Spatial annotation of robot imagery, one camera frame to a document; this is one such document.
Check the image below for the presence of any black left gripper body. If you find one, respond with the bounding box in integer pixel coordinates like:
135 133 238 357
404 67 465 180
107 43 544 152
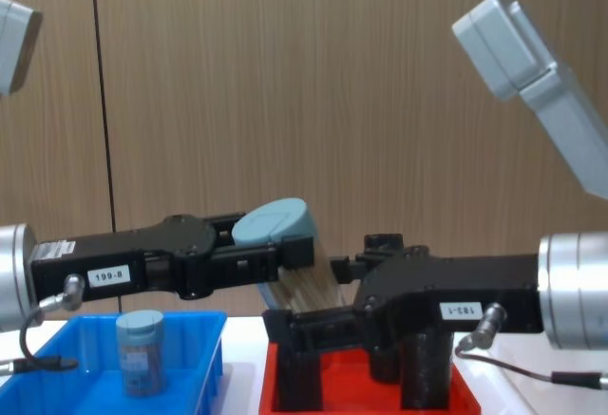
30 215 217 304

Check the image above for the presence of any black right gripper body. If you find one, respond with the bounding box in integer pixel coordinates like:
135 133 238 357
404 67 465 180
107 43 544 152
354 247 543 348

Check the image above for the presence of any clear toothpick jar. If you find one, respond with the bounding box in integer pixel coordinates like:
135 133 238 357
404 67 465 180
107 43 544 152
231 197 349 314

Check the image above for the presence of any red plastic bin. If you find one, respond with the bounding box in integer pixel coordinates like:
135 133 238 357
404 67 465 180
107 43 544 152
257 338 482 415

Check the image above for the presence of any dark-filled jar, grey-blue lid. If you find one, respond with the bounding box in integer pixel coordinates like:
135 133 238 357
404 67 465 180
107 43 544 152
115 310 168 398

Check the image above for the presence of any blue plastic bin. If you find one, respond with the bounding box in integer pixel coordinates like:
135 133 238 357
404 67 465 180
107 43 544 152
0 311 229 415

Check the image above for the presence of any thin dark gripper cable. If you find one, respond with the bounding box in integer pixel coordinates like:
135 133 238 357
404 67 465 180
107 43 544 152
17 274 92 374
454 302 605 390

